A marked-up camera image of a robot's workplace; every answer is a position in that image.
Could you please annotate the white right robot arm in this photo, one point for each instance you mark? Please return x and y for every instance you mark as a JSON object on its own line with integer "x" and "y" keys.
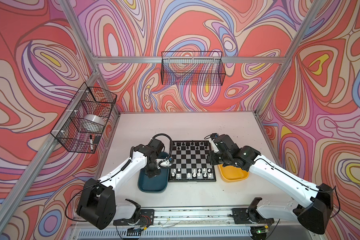
{"x": 311, "y": 205}

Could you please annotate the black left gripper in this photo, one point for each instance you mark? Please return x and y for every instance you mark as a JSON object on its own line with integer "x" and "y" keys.
{"x": 152, "y": 174}

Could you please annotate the black wire basket left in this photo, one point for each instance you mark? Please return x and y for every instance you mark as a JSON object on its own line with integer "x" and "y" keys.
{"x": 73, "y": 133}

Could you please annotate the black white chess board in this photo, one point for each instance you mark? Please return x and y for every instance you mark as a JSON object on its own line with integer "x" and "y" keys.
{"x": 191, "y": 163}

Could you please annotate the black wire basket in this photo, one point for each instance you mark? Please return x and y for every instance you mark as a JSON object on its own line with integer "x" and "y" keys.
{"x": 73, "y": 133}
{"x": 192, "y": 68}

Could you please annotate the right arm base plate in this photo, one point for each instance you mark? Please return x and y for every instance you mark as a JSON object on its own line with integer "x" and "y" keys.
{"x": 249, "y": 216}

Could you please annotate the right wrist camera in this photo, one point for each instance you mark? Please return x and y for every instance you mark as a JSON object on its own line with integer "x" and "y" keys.
{"x": 214, "y": 140}

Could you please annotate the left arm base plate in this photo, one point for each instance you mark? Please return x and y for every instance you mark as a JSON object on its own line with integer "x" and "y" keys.
{"x": 141, "y": 218}

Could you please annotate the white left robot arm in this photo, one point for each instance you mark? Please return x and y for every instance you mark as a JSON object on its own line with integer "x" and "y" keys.
{"x": 97, "y": 204}

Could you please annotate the yellow plastic tray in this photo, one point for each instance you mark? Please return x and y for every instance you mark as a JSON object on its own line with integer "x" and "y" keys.
{"x": 232, "y": 174}

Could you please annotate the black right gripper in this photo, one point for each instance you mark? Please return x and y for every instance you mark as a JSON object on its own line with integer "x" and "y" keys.
{"x": 211, "y": 158}

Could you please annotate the teal plastic tray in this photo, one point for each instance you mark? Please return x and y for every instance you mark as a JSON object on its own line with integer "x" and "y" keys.
{"x": 155, "y": 184}

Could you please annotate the black marker pen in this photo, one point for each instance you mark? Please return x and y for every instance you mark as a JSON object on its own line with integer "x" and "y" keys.
{"x": 91, "y": 143}

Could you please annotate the black wire basket back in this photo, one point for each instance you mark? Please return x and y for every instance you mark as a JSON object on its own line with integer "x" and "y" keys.
{"x": 192, "y": 68}

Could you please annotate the silver tape roll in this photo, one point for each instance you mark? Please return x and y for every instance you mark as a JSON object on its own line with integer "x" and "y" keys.
{"x": 95, "y": 119}

